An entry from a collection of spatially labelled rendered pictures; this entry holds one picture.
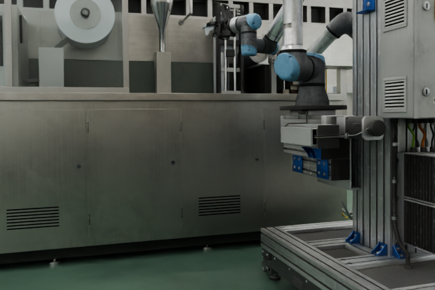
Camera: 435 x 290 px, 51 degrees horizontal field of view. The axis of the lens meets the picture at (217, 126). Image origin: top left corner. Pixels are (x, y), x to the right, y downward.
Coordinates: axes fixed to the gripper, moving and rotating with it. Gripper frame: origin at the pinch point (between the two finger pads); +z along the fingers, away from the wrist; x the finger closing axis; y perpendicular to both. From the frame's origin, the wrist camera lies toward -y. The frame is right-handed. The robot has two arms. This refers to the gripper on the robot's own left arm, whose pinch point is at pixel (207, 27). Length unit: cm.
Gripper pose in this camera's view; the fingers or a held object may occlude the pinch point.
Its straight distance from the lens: 244.4
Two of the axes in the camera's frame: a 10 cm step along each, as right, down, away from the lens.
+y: -0.9, 9.9, -0.7
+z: -6.8, -0.1, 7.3
